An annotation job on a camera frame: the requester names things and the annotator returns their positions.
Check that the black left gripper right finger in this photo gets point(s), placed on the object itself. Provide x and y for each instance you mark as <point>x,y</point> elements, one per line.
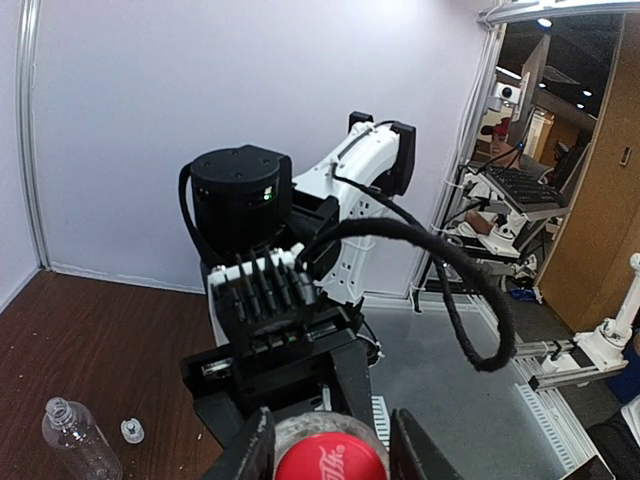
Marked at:
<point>412,453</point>

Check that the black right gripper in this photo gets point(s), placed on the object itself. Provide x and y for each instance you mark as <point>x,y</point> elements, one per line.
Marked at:
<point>288,380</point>

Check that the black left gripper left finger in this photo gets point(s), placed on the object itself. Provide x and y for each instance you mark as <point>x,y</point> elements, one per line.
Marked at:
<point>251,453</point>

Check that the red-label cola bottle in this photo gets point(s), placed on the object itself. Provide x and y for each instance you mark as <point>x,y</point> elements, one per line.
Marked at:
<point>294,429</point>

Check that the red bottle cap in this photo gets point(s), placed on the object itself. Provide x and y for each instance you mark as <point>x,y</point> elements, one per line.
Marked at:
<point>331,456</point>

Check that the white bottle cap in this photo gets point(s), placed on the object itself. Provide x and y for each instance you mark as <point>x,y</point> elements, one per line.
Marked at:
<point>132,431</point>

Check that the clear plastic bottle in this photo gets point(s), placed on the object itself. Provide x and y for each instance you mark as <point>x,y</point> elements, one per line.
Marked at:
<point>70,430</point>

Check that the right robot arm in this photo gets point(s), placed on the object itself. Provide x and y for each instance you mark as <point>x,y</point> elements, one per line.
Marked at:
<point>242,199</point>

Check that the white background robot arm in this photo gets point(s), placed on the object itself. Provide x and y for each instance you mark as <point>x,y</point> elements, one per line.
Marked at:
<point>605,344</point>

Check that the black keyboard on stand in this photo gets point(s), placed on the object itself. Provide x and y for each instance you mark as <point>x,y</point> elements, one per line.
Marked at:
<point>523,194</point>

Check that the person in red cap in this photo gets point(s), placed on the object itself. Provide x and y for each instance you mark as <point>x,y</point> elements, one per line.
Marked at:
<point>503,156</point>

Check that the wooden door panel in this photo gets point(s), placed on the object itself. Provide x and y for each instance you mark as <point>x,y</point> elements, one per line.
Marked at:
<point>589,272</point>

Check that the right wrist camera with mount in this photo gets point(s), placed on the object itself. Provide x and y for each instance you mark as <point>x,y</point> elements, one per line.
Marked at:
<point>264,303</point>

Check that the left aluminium frame post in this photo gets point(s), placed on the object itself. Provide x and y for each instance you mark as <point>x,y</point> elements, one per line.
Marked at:
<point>26,70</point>

